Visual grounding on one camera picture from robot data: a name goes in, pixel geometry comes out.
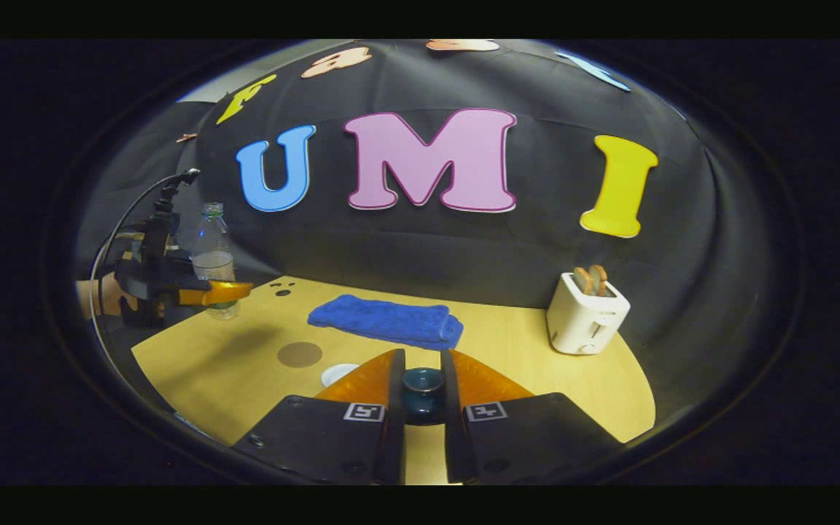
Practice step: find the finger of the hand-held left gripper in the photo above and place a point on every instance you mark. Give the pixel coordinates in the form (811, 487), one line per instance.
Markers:
(216, 294)

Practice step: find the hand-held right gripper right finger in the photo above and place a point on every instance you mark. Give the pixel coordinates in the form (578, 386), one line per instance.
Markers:
(452, 452)

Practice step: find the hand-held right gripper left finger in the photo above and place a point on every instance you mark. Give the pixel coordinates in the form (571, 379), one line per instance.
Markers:
(396, 452)

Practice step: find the clear plastic water bottle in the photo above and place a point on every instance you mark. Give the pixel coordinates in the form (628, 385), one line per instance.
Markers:
(214, 255)

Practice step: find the teal teacup lid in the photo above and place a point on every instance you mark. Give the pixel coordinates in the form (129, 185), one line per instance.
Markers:
(424, 394)

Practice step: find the white teacup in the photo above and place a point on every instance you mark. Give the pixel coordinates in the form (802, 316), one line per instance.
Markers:
(336, 375)

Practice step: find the brown round coaster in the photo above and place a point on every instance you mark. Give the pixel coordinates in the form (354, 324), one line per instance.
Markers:
(300, 354)

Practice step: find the blue towel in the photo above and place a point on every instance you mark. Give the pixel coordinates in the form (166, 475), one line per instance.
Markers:
(387, 322)

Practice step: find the white toaster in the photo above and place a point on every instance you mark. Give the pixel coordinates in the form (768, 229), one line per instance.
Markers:
(584, 324)

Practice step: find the black backdrop cloth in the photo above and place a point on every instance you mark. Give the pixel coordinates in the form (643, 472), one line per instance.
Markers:
(427, 248)

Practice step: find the toasted bread slice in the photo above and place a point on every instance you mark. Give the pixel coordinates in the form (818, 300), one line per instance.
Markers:
(583, 281)
(599, 278)

